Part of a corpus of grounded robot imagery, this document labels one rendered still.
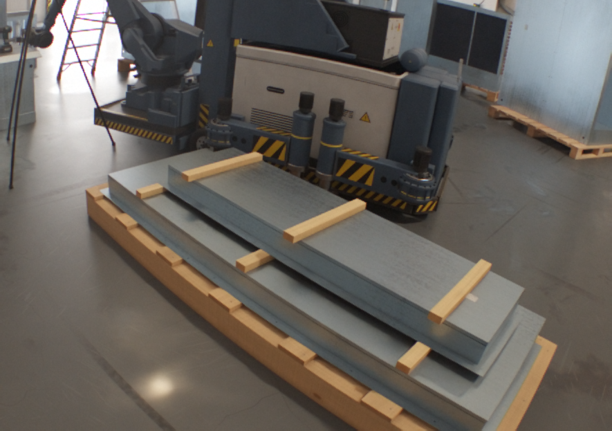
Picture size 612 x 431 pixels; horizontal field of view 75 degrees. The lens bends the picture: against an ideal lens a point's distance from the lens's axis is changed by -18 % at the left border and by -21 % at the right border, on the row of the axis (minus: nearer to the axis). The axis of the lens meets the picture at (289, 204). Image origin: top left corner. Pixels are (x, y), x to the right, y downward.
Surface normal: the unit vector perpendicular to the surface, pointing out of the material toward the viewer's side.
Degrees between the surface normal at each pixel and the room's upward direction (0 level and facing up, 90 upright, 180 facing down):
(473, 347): 90
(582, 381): 0
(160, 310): 0
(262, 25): 90
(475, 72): 90
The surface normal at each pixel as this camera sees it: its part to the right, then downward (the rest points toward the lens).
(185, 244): -0.67, 0.26
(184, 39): 0.37, 0.45
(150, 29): -0.22, 0.41
